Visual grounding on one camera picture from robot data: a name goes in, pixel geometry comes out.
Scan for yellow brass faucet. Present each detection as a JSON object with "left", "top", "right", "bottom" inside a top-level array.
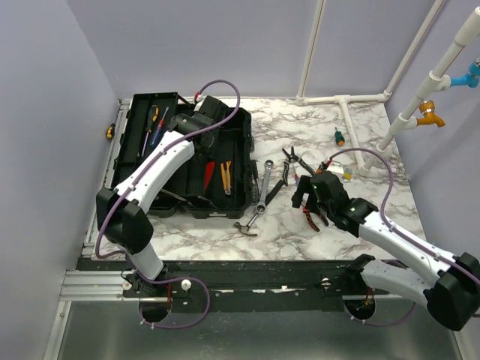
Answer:
[{"left": 417, "top": 100, "right": 446, "bottom": 128}]

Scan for silver combination ratchet wrench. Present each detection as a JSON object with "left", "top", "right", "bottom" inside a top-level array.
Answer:
[{"left": 256, "top": 160, "right": 274, "bottom": 215}]

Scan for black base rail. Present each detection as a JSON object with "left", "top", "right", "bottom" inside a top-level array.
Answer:
[{"left": 123, "top": 260, "right": 372, "bottom": 314}]

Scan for small yellow tool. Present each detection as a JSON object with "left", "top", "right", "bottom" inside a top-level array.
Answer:
[{"left": 343, "top": 168, "right": 353, "bottom": 181}]

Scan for black pruner handle piece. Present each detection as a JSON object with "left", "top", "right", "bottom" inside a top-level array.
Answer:
[{"left": 265, "top": 180, "right": 285, "bottom": 206}]

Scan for white pvc pipe frame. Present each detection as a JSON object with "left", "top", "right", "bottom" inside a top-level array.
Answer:
[{"left": 295, "top": 1, "right": 479, "bottom": 155}]

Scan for black grey wire stripper pliers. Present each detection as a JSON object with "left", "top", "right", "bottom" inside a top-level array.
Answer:
[{"left": 282, "top": 146, "right": 316, "bottom": 185}]

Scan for long screwdriver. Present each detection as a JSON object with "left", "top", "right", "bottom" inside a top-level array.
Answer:
[{"left": 140, "top": 105, "right": 159, "bottom": 157}]

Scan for claw hammer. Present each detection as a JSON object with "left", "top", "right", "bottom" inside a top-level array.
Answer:
[{"left": 234, "top": 213, "right": 259, "bottom": 237}]

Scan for blue pipe valve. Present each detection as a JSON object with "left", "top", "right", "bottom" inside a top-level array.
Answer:
[{"left": 450, "top": 58, "right": 480, "bottom": 89}]

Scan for red test pen screwdriver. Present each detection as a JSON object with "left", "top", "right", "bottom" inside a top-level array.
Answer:
[{"left": 150, "top": 106, "right": 170, "bottom": 147}]

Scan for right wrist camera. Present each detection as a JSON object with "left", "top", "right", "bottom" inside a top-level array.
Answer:
[{"left": 316, "top": 160, "right": 344, "bottom": 176}]

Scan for yellow black screwdriver at wall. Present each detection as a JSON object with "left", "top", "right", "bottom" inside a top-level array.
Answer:
[{"left": 106, "top": 123, "right": 116, "bottom": 140}]

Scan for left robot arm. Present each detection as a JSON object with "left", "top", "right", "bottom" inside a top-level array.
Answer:
[{"left": 96, "top": 96, "right": 227, "bottom": 296}]

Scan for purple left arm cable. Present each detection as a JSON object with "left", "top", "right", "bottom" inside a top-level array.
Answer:
[{"left": 94, "top": 79, "right": 242, "bottom": 330}]

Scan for black plastic toolbox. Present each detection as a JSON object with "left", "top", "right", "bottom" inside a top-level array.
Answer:
[{"left": 107, "top": 92, "right": 254, "bottom": 219}]

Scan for red black utility knife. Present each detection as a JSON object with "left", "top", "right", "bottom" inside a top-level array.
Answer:
[{"left": 203, "top": 161, "right": 215, "bottom": 191}]

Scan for yellow black pruning shears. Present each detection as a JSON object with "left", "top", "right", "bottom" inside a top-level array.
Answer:
[{"left": 220, "top": 160, "right": 232, "bottom": 196}]

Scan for green stubby screwdriver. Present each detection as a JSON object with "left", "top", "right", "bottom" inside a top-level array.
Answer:
[{"left": 334, "top": 127, "right": 345, "bottom": 146}]

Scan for orange black pliers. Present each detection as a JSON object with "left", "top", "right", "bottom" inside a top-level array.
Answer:
[{"left": 302, "top": 208, "right": 329, "bottom": 233}]

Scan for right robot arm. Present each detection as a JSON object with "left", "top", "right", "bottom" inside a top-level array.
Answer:
[{"left": 292, "top": 171, "right": 479, "bottom": 331}]

